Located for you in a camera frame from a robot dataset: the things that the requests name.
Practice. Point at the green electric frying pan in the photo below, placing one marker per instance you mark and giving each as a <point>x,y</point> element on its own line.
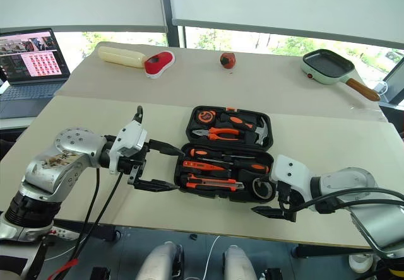
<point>328,64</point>

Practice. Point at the orange black tape measure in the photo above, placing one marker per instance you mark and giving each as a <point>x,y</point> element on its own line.
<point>205,116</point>

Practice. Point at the white small charger box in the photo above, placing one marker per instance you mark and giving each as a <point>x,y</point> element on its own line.
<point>381,87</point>

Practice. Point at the red white brush holder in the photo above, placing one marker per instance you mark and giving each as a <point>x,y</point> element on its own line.
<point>158,64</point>

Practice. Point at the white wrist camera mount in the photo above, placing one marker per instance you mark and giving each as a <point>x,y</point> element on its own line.
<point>288,172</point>
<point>129,141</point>

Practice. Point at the open laptop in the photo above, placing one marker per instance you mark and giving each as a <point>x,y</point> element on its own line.
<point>30,72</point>

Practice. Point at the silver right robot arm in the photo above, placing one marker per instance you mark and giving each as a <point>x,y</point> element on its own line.
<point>350,180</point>

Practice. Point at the red black polyhedral object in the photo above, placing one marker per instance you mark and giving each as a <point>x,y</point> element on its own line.
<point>228,60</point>

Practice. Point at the pale yellow cylinder roller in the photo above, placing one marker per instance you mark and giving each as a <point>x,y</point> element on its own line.
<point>120,56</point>

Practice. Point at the grey window frame post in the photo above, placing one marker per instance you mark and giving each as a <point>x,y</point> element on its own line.
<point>173,24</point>

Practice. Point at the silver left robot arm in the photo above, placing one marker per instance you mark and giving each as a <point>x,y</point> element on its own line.
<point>69,160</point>

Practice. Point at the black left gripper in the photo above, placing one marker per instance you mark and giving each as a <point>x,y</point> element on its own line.
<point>139,163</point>

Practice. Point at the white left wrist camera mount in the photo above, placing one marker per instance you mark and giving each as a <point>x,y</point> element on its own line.
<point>129,141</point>

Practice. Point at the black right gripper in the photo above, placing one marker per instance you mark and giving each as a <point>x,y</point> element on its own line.
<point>288,198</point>

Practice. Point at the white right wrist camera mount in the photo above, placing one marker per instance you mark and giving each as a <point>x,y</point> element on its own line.
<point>288,172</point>

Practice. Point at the orange black utility knife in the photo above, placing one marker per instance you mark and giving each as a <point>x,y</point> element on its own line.
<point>211,182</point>

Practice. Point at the black tape roll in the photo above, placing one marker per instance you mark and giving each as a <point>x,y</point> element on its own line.
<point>262,189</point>

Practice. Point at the orange tester pen screwdriver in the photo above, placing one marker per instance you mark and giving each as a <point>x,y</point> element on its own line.
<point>202,165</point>

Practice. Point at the silver rounded robot leg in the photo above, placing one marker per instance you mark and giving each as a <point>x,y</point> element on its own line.
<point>161,262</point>
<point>238,264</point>

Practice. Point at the black tool case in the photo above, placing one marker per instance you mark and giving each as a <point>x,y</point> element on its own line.
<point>232,147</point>

